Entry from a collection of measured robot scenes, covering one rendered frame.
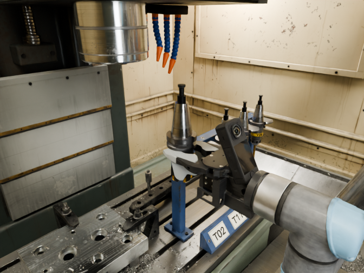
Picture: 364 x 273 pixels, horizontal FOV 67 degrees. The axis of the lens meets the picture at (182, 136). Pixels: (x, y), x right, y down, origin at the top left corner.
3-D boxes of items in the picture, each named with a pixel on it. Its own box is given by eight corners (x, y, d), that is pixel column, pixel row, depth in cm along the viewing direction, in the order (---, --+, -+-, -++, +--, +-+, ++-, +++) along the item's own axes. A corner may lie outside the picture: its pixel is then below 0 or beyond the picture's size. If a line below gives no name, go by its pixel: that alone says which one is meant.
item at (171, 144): (183, 136, 62) (183, 125, 61) (202, 145, 58) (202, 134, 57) (161, 144, 58) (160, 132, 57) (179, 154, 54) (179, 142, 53)
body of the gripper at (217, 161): (193, 196, 54) (246, 226, 47) (194, 157, 51) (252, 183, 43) (216, 180, 59) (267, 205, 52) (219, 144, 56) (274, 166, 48)
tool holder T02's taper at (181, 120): (182, 128, 60) (182, 97, 57) (196, 134, 57) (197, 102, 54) (166, 133, 57) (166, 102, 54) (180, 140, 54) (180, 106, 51)
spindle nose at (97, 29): (128, 52, 75) (124, 4, 70) (163, 59, 64) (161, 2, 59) (69, 58, 66) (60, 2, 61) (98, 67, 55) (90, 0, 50)
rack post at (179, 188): (194, 233, 96) (196, 159, 84) (183, 242, 93) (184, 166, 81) (174, 220, 103) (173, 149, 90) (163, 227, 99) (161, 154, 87)
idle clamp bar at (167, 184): (181, 192, 119) (181, 179, 116) (136, 225, 100) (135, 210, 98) (172, 187, 122) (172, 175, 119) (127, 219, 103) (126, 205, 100)
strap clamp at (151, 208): (159, 233, 96) (157, 198, 90) (129, 255, 88) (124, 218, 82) (153, 228, 99) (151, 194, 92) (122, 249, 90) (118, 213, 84)
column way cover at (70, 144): (119, 174, 132) (108, 65, 111) (10, 225, 100) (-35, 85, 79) (114, 170, 135) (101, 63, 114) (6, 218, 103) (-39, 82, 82)
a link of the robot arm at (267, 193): (278, 194, 40) (300, 173, 46) (251, 181, 43) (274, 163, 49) (271, 233, 43) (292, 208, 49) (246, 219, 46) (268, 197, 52)
